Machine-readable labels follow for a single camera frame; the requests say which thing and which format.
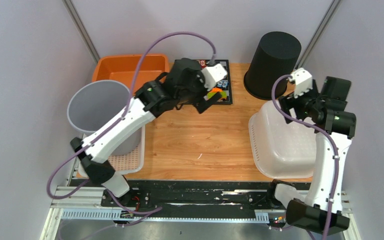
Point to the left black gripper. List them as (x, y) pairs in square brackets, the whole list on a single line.
[(199, 78)]

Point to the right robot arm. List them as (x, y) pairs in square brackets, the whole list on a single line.
[(320, 210)]

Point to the black white chessboard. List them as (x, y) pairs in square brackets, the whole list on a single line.
[(225, 63)]

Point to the red toy block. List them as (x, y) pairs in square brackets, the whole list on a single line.
[(202, 63)]

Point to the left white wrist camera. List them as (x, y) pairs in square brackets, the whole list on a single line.
[(212, 75)]

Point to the left aluminium frame post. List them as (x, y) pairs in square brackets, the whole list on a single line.
[(72, 11)]

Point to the large white plastic tub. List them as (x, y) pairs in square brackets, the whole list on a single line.
[(281, 150)]

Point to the black ribbed bin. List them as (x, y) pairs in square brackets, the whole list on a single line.
[(276, 55)]

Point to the grey bin black liner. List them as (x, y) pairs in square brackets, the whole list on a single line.
[(97, 103)]

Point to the orange plastic tub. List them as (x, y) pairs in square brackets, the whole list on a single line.
[(121, 68)]

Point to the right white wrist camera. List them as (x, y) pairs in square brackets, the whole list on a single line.
[(303, 81)]

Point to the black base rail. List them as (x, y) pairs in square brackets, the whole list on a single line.
[(187, 201)]

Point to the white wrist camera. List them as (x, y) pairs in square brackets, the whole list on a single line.
[(212, 75), (303, 81)]

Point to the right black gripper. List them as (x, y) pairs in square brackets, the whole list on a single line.
[(296, 101)]

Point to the orange green toy burger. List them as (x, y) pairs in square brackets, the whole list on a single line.
[(222, 93)]

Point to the white perforated basket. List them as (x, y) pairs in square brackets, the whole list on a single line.
[(132, 162)]

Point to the aluminium frame post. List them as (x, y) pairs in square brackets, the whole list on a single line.
[(72, 11), (329, 14)]

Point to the blue toy block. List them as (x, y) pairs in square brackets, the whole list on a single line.
[(223, 84)]

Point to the right aluminium frame post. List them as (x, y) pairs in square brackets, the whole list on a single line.
[(329, 14)]

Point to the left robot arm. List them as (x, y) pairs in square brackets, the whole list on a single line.
[(165, 93)]

